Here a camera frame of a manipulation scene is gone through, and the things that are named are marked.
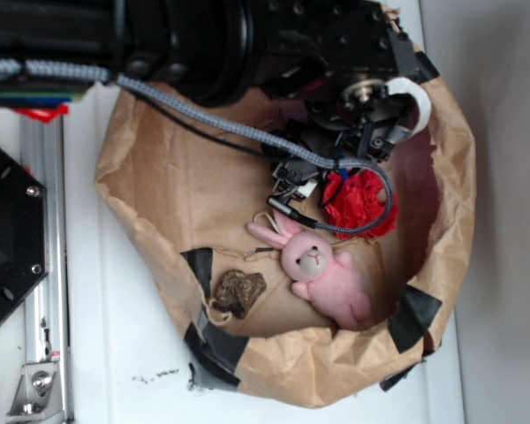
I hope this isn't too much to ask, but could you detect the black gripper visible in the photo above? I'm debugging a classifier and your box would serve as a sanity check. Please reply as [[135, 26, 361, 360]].
[[264, 1, 439, 205]]

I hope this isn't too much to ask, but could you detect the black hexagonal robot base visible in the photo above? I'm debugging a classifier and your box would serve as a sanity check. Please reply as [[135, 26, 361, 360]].
[[0, 148, 48, 326]]

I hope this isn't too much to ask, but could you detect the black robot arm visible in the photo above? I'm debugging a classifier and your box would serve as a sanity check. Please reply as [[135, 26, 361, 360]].
[[0, 1, 435, 218]]

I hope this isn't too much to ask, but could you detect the crumpled red paper ball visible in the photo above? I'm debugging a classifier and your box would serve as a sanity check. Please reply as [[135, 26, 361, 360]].
[[321, 170, 387, 229]]

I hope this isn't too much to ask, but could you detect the pink plush bunny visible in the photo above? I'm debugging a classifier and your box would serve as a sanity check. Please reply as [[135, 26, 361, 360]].
[[246, 211, 371, 331]]

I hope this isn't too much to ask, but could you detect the brown paper bag bin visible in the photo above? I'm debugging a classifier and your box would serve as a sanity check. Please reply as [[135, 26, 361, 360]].
[[95, 75, 476, 407]]

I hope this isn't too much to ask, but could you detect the grey braided cable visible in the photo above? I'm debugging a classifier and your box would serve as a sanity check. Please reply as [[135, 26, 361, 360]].
[[0, 57, 398, 233]]

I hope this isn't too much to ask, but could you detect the brown rock with string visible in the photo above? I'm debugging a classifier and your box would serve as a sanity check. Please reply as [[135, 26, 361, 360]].
[[207, 269, 267, 328]]

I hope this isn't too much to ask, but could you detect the thin black cable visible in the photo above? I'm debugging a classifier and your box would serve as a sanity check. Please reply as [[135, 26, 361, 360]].
[[132, 90, 275, 159]]

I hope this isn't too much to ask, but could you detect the aluminium extrusion rail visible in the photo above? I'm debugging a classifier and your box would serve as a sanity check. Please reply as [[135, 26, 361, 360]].
[[7, 117, 73, 423]]

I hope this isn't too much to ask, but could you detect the metal corner bracket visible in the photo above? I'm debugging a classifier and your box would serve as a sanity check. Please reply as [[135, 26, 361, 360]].
[[6, 362, 61, 422]]

